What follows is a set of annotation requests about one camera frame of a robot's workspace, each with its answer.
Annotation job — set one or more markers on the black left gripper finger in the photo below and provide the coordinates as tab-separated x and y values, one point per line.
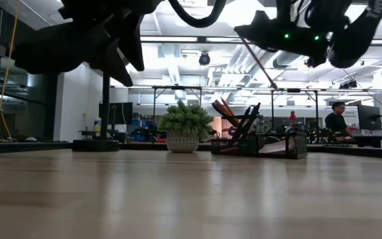
113	63
129	40

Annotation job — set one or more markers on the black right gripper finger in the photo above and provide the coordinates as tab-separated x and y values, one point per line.
262	21
254	33

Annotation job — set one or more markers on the pink sticky note pad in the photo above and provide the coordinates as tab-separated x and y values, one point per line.
277	147

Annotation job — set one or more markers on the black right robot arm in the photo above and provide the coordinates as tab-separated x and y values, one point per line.
356	36

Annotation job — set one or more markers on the black mesh desk organizer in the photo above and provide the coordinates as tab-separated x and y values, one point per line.
297	146

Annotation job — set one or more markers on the black desk lamp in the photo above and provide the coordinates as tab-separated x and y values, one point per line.
105	109

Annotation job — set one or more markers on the black computer monitor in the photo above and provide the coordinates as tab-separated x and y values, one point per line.
369	117
123	113

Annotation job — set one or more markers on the black overhead rig beam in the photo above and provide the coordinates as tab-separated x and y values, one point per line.
201	39

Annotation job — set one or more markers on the white bottle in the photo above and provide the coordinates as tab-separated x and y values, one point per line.
97	125

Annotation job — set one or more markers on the person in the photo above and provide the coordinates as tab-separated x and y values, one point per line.
293	117
335	123

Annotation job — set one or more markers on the green artificial potted plant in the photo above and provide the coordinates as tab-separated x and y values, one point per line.
186	119

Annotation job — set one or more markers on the black background desk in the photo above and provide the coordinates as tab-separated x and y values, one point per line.
376	138

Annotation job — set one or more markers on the black background rig frame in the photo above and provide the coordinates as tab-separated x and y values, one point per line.
293	90
177	87

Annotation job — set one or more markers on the black aluminium table frame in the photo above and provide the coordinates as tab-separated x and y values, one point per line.
28	146

